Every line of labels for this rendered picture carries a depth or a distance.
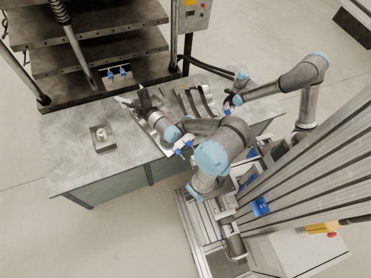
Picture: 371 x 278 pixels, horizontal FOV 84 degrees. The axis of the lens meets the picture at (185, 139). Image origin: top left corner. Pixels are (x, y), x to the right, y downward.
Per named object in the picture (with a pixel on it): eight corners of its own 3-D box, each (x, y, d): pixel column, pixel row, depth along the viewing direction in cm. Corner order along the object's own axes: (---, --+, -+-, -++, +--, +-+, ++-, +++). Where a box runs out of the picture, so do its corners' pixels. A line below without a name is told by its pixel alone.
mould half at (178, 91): (223, 126, 174) (227, 117, 163) (195, 136, 168) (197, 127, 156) (198, 84, 195) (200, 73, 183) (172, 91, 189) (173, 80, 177)
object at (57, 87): (181, 76, 208) (182, 72, 203) (41, 113, 176) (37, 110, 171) (153, 26, 243) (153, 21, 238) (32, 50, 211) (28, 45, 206)
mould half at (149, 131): (194, 141, 166) (195, 134, 156) (168, 160, 156) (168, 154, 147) (155, 101, 182) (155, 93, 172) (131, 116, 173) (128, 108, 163)
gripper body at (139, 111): (131, 112, 104) (146, 127, 100) (130, 100, 97) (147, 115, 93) (143, 105, 108) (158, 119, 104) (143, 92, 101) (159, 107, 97)
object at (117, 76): (133, 77, 195) (130, 62, 180) (104, 84, 189) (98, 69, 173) (118, 43, 216) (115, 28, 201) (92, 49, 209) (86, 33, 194)
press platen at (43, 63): (169, 49, 187) (169, 45, 183) (35, 80, 160) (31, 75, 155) (143, 4, 218) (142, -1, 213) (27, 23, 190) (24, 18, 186)
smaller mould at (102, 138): (117, 147, 159) (115, 143, 152) (97, 154, 155) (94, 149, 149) (110, 126, 167) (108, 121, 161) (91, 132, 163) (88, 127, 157)
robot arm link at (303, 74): (309, 92, 92) (236, 111, 136) (321, 80, 96) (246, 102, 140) (298, 69, 89) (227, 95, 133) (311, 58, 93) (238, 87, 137)
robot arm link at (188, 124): (258, 106, 71) (183, 110, 112) (238, 124, 67) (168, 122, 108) (269, 133, 75) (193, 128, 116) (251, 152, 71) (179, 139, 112)
